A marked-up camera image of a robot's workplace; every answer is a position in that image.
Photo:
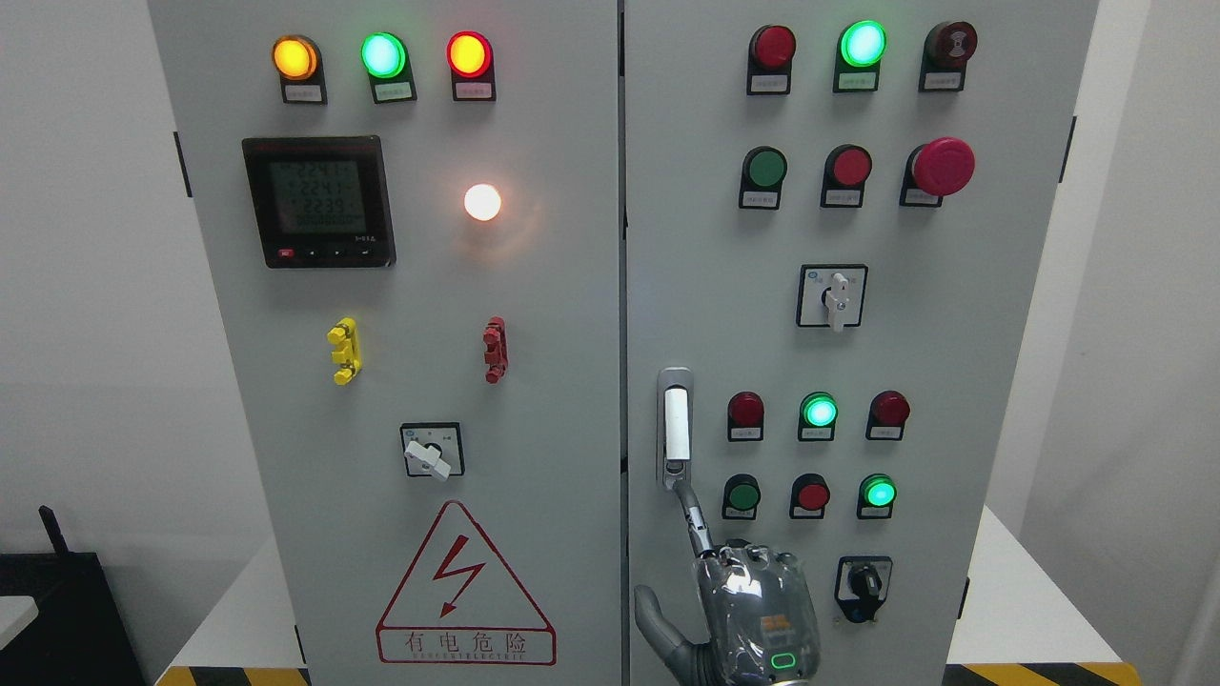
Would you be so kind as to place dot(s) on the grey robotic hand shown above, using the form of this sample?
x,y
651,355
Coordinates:
x,y
758,610

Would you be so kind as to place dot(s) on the silver door handle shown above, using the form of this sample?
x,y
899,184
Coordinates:
x,y
673,426

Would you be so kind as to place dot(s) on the right grey cabinet door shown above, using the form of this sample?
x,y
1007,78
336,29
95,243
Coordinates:
x,y
713,288

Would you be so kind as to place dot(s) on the grey cabinet door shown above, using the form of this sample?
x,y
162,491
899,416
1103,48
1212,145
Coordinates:
x,y
713,288
542,464

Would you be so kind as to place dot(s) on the left grey cabinet door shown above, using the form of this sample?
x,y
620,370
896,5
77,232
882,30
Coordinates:
x,y
542,464

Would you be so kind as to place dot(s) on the red indicator light left door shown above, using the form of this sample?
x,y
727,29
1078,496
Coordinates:
x,y
471,62

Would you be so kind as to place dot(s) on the green indicator light left door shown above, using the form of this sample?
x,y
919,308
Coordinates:
x,y
388,63

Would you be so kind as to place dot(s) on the red push button lower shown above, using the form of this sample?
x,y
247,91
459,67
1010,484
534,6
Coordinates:
x,y
809,497

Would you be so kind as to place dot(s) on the red push button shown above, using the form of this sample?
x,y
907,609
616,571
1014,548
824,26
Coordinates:
x,y
845,172
809,497

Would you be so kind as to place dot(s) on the green lit button lower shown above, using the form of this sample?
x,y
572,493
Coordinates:
x,y
877,494

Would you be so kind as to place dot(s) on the dark red middle indicator left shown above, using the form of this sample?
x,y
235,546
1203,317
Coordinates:
x,y
745,417

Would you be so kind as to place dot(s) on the green middle indicator light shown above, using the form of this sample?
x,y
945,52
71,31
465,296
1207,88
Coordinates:
x,y
817,417

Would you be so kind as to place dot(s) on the dark red middle indicator right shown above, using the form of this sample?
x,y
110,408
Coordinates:
x,y
887,416

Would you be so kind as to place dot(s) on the red electric warning sticker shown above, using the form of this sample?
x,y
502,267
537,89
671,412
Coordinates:
x,y
459,602

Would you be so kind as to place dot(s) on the red terminal connector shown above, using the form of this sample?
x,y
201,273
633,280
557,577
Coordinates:
x,y
495,352

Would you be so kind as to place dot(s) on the green push button upper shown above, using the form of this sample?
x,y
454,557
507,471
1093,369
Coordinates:
x,y
763,171

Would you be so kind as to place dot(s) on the red push button upper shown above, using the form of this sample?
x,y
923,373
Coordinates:
x,y
845,172

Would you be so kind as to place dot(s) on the red emergency stop button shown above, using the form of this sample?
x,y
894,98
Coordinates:
x,y
935,170

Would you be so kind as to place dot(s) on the yellow terminal connector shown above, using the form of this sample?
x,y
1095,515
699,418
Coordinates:
x,y
345,354

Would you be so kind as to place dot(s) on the white lit indicator light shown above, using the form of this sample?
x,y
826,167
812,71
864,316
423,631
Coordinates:
x,y
483,202

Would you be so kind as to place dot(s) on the dark red top indicator light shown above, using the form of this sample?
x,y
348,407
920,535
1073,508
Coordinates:
x,y
769,61

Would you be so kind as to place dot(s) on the green top indicator light right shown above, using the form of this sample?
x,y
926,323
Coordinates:
x,y
861,47

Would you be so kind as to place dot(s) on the black red buzzer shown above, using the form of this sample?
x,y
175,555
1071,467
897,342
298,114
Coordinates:
x,y
948,48

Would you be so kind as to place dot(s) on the black digital power meter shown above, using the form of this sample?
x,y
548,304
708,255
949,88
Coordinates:
x,y
321,202

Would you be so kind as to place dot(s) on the black box at left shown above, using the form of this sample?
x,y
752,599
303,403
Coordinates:
x,y
77,636

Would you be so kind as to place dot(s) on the yellow indicator light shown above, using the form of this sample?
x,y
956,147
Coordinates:
x,y
300,70

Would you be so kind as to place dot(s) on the black rotary knob switch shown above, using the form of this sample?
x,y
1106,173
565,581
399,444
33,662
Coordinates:
x,y
862,585

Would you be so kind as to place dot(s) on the white selector switch upper right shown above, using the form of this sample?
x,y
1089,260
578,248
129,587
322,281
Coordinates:
x,y
831,296

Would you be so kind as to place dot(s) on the white selector switch left door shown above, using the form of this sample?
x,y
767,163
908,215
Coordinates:
x,y
432,449

